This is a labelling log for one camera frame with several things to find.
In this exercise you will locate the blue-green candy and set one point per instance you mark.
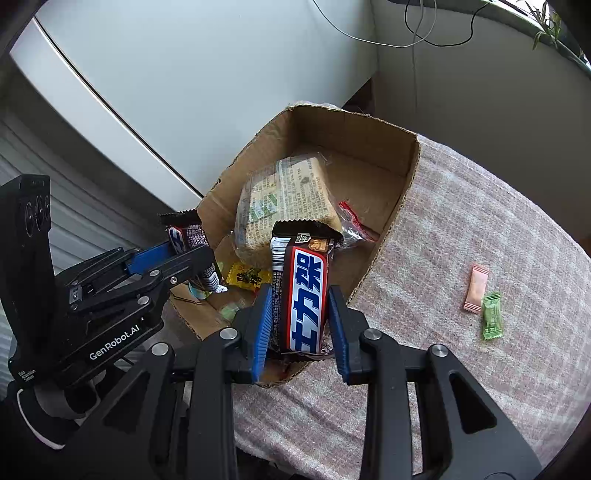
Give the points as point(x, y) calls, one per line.
point(201, 291)

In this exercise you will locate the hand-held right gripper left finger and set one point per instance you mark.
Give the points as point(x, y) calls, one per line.
point(261, 332)

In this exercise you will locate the brown chocolate bar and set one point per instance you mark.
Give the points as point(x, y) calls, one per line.
point(189, 235)
point(307, 295)

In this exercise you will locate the brown cardboard box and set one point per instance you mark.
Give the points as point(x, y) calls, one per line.
point(360, 134)

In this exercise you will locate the green potted plant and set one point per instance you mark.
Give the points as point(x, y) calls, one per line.
point(547, 23)

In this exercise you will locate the yellow candy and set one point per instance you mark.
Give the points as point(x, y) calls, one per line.
point(247, 277)

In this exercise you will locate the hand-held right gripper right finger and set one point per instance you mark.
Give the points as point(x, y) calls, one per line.
point(337, 332)

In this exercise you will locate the green and white candy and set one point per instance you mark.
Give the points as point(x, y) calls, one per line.
point(231, 313)

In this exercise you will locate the pink checked tablecloth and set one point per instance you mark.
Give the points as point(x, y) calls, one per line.
point(461, 207)

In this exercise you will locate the white cabinet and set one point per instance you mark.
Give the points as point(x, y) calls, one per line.
point(184, 69)

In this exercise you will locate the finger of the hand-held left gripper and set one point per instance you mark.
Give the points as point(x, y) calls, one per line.
point(194, 263)
point(147, 258)

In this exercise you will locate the chocolate cake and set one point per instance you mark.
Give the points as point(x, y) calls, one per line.
point(353, 217)

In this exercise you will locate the green wrapped candy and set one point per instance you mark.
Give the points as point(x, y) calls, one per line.
point(491, 316)

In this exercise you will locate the white ribbed panel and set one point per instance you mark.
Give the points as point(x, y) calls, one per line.
point(92, 217)

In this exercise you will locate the pink wrapped candy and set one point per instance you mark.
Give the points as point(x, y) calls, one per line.
point(476, 288)

